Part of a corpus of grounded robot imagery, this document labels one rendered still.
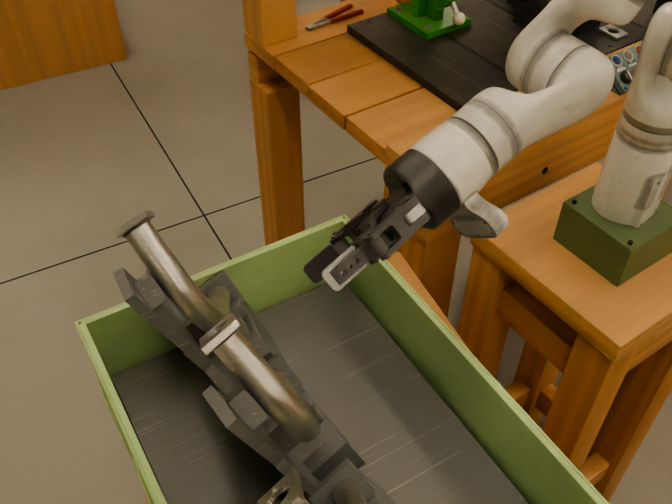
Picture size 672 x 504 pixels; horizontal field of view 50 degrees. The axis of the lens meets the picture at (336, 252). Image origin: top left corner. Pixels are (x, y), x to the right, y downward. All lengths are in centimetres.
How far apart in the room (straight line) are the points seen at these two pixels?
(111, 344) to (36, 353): 126
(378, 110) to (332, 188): 121
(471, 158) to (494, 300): 68
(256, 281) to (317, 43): 77
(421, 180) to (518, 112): 11
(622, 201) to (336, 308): 46
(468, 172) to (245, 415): 30
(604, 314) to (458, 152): 57
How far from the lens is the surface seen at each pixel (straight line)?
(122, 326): 103
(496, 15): 182
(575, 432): 135
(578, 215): 121
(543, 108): 71
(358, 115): 146
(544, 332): 128
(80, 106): 328
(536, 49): 75
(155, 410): 103
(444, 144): 68
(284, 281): 111
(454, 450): 99
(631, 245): 118
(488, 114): 70
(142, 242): 78
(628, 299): 121
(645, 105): 109
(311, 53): 167
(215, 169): 278
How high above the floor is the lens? 169
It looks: 44 degrees down
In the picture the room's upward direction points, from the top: straight up
